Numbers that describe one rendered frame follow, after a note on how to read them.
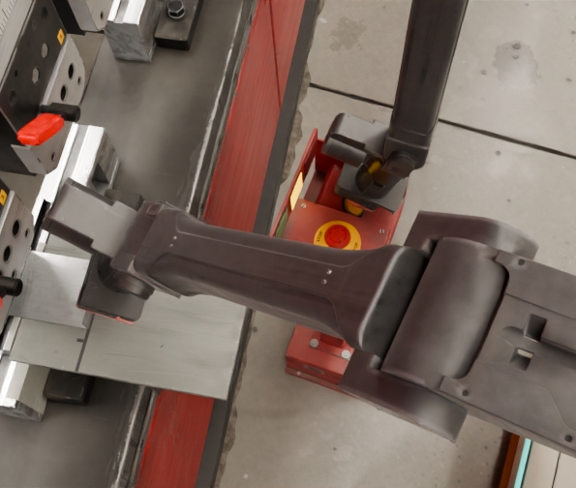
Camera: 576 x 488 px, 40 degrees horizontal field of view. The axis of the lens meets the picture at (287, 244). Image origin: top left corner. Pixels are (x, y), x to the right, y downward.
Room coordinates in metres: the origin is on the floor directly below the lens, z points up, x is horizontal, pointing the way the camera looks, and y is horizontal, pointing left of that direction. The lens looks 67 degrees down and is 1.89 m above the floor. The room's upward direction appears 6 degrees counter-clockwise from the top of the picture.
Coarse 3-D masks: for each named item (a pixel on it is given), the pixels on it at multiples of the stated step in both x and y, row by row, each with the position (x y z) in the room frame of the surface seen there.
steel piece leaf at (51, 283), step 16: (32, 256) 0.40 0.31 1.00; (48, 256) 0.40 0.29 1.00; (64, 256) 0.39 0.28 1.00; (32, 272) 0.38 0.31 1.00; (48, 272) 0.37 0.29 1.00; (64, 272) 0.37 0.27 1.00; (80, 272) 0.37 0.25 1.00; (32, 288) 0.36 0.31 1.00; (48, 288) 0.35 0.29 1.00; (64, 288) 0.35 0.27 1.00; (80, 288) 0.35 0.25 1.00; (16, 304) 0.34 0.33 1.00; (32, 304) 0.33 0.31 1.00; (48, 304) 0.33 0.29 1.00; (64, 304) 0.33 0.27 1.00; (48, 320) 0.31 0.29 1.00; (64, 320) 0.31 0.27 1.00; (80, 320) 0.31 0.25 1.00
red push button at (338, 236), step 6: (330, 228) 0.48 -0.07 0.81; (336, 228) 0.47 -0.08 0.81; (342, 228) 0.47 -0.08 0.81; (324, 234) 0.47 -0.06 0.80; (330, 234) 0.46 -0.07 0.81; (336, 234) 0.46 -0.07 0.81; (342, 234) 0.46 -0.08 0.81; (348, 234) 0.46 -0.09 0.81; (330, 240) 0.46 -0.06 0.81; (336, 240) 0.45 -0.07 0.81; (342, 240) 0.45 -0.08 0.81; (348, 240) 0.45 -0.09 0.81; (330, 246) 0.45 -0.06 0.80; (336, 246) 0.45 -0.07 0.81; (342, 246) 0.45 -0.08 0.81
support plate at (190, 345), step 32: (32, 320) 0.31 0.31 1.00; (96, 320) 0.31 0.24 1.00; (160, 320) 0.30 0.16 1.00; (192, 320) 0.29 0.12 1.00; (224, 320) 0.29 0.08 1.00; (32, 352) 0.27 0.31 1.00; (64, 352) 0.27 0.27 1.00; (96, 352) 0.27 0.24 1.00; (128, 352) 0.26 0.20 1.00; (160, 352) 0.26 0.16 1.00; (192, 352) 0.25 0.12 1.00; (224, 352) 0.25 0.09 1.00; (160, 384) 0.22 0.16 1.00; (192, 384) 0.22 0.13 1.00; (224, 384) 0.21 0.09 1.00
